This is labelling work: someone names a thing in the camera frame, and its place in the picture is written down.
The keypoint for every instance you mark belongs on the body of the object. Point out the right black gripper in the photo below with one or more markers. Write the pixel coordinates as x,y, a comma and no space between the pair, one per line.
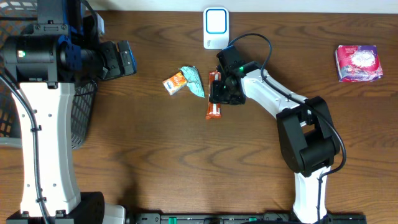
215,96

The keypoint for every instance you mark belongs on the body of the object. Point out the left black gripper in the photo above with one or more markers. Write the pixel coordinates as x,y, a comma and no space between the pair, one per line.
125,58

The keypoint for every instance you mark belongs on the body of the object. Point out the orange-red snack bar wrapper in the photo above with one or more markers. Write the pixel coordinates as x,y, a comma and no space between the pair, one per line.
213,109

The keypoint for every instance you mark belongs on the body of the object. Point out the teal snack packet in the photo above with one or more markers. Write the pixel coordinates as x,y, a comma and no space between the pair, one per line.
194,84

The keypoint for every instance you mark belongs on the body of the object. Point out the small orange snack packet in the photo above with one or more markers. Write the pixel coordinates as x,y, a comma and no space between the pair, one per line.
175,83

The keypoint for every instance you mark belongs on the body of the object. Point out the purple snack packet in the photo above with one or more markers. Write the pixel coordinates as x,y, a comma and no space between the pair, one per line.
358,63

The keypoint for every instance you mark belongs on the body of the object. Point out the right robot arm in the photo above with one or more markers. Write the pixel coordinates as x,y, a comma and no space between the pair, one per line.
307,138

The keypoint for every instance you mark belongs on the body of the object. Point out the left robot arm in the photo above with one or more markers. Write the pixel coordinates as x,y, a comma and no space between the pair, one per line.
44,65

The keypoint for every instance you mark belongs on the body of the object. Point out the white barcode scanner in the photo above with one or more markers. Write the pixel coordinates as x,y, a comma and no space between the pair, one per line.
215,28

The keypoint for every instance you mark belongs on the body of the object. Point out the dark grey plastic mesh basket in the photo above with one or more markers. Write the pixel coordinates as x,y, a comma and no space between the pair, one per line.
15,17

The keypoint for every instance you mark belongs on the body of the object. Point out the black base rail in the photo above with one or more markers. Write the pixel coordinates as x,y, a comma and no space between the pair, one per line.
270,217

